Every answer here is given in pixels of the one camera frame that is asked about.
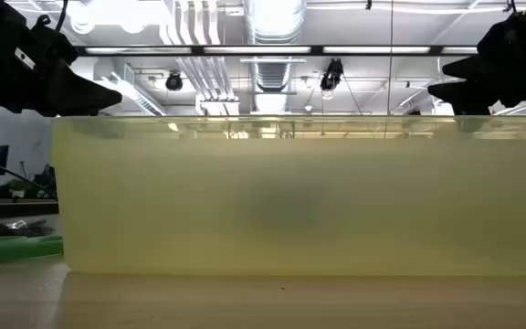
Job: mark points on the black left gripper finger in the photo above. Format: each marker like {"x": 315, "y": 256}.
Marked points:
{"x": 80, "y": 93}

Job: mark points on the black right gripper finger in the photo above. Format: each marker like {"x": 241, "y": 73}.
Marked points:
{"x": 464, "y": 98}
{"x": 468, "y": 69}

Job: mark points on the black fan brush silver ferrule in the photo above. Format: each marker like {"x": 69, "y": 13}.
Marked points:
{"x": 16, "y": 228}

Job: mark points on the black background robot arm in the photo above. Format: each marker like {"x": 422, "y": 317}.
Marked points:
{"x": 48, "y": 183}

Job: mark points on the black ceiling spotlight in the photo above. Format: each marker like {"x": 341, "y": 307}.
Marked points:
{"x": 174, "y": 82}
{"x": 331, "y": 75}

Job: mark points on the green plant in white pot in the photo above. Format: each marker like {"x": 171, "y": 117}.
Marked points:
{"x": 17, "y": 185}

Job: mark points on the white ceiling pipe bundle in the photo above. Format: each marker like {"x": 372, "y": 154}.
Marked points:
{"x": 199, "y": 68}

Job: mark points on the yellow translucent plastic bin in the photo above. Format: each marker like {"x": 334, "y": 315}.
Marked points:
{"x": 290, "y": 205}

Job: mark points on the white rectangular ceiling duct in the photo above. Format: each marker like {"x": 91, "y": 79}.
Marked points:
{"x": 130, "y": 93}

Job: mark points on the black table frame rail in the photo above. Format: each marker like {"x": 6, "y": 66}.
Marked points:
{"x": 16, "y": 209}

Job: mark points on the black overhead frame bar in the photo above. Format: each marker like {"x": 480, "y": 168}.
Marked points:
{"x": 316, "y": 50}

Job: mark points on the silver round ceiling duct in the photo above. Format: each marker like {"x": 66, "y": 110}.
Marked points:
{"x": 274, "y": 27}

